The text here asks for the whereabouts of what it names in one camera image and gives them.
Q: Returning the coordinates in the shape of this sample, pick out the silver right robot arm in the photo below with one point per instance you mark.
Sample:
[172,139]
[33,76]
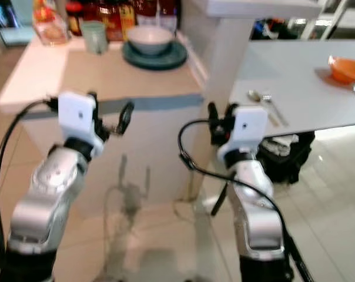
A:
[257,217]

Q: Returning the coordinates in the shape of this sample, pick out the white square pillar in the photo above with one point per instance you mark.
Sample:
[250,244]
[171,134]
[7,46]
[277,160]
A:
[218,53]

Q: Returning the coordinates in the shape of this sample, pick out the grey-white dining table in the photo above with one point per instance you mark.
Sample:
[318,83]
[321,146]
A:
[295,76]

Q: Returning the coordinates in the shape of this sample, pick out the black slanted rod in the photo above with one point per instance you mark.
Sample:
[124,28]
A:
[219,200]

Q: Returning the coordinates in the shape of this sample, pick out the dark green plate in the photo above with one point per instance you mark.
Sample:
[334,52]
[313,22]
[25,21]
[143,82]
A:
[155,61]

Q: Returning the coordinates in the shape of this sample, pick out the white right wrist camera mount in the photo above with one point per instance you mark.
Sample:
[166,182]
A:
[249,130]

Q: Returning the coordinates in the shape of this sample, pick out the dark jar with red lid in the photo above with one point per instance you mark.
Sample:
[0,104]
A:
[74,17]

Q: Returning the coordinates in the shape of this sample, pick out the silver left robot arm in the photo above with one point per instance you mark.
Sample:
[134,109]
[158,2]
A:
[45,194]

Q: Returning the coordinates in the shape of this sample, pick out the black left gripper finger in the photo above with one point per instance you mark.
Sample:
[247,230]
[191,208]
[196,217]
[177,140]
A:
[127,117]

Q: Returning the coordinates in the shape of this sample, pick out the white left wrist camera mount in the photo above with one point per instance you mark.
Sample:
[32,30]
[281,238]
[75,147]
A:
[77,120]

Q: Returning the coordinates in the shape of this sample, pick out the white chair frame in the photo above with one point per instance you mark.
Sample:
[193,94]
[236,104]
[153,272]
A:
[333,17]

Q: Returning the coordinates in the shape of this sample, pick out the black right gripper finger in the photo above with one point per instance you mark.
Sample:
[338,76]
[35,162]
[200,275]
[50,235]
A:
[213,113]
[232,110]

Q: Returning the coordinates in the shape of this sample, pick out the white cabinet with beige top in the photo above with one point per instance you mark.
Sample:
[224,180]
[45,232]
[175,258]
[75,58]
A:
[142,79]

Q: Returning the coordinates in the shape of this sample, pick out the clear snack bag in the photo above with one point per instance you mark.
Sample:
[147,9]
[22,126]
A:
[51,26]

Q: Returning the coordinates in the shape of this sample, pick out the silver spoon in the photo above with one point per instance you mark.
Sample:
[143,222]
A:
[255,96]

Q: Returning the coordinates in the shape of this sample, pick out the pale grey-green bowl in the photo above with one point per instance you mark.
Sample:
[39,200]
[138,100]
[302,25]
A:
[150,40]

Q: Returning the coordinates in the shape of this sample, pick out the dark red bottles pack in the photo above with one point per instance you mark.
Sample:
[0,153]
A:
[157,12]

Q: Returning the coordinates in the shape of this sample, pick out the pale green cup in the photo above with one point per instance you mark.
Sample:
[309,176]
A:
[95,38]

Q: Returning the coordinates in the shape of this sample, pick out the silver fork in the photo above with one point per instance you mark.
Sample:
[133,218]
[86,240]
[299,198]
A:
[274,108]

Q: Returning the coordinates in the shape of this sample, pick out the black bag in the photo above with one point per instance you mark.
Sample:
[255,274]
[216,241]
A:
[286,158]

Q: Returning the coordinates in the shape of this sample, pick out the orange bowl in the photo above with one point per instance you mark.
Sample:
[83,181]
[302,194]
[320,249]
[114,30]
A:
[347,69]

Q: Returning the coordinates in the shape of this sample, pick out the yellow labelled bottle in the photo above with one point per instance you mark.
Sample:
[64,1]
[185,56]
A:
[127,17]

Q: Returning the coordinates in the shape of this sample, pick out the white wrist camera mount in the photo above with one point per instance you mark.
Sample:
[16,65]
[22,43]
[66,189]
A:
[77,120]
[249,130]

